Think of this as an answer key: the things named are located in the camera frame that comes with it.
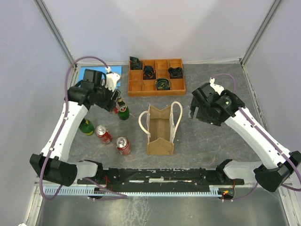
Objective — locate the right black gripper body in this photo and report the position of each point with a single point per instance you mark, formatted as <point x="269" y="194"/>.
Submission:
<point x="203" y="115"/>

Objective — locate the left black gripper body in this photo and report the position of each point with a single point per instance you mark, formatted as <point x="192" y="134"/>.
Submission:
<point x="104" y="95"/>

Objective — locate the orange wooden compartment tray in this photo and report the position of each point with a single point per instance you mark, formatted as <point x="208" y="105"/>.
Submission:
<point x="140" y="87"/>

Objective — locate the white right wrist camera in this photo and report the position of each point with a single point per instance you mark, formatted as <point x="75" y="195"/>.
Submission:
<point x="218" y="88"/>

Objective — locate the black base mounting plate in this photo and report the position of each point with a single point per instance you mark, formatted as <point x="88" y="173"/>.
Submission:
<point x="164" y="180"/>

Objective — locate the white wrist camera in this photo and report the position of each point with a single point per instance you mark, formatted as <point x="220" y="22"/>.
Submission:
<point x="218" y="88"/>
<point x="112" y="79"/>

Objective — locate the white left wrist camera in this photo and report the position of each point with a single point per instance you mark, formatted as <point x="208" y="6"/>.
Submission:
<point x="112" y="79"/>

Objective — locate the dark rolled fabric item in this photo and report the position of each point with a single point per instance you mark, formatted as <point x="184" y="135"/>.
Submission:
<point x="135" y="63"/>
<point x="175" y="73"/>
<point x="162" y="84"/>
<point x="149" y="73"/>

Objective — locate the blue toothed cable duct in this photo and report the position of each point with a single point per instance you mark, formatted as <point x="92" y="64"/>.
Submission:
<point x="95" y="191"/>

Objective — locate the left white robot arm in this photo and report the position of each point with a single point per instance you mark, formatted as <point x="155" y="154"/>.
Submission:
<point x="56" y="152"/>

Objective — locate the blue patterned cloth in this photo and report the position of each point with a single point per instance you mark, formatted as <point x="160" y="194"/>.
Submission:
<point x="114" y="69"/>

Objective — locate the canvas tote bag cat print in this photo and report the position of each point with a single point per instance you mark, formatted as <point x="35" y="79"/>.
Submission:
<point x="160" y="128"/>

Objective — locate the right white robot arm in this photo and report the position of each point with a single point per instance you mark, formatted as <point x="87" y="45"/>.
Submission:
<point x="276" y="163"/>

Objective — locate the red cola can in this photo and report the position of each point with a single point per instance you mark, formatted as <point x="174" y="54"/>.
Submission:
<point x="123" y="145"/>
<point x="116" y="109"/>
<point x="103" y="134"/>

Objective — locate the green glass bottle red label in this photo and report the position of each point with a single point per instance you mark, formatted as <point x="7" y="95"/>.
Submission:
<point x="123" y="112"/>

